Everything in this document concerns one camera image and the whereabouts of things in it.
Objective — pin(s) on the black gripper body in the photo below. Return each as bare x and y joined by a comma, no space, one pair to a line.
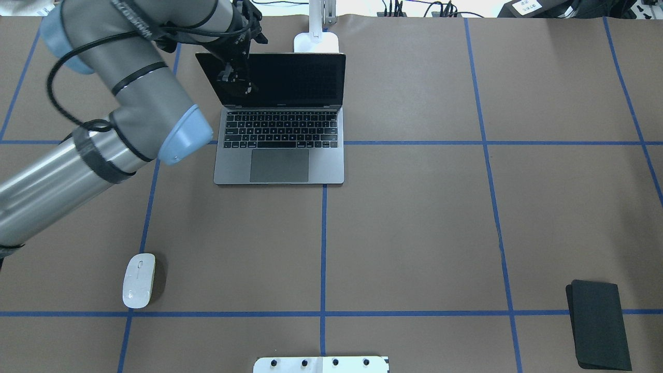
234,53

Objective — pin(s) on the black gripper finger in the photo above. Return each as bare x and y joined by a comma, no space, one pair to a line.
235,80

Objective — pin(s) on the grey laptop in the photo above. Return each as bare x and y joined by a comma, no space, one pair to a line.
289,128

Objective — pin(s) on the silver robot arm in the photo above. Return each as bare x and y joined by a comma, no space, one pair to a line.
148,114

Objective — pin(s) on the white desk lamp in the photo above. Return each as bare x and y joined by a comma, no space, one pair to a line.
321,14

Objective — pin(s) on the white computer mouse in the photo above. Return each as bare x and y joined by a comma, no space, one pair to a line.
138,280

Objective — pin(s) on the black folded mouse pad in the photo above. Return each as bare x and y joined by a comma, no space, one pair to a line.
597,326

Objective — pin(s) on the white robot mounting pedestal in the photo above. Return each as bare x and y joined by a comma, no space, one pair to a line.
358,363

